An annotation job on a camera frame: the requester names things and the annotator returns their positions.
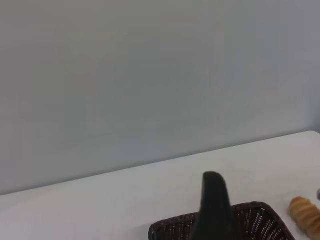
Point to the dark brown woven basket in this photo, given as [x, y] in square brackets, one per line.
[252, 223]

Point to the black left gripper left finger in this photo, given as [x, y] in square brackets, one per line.
[213, 212]

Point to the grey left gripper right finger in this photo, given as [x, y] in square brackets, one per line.
[318, 193]

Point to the ridged bread loaf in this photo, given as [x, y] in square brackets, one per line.
[303, 213]

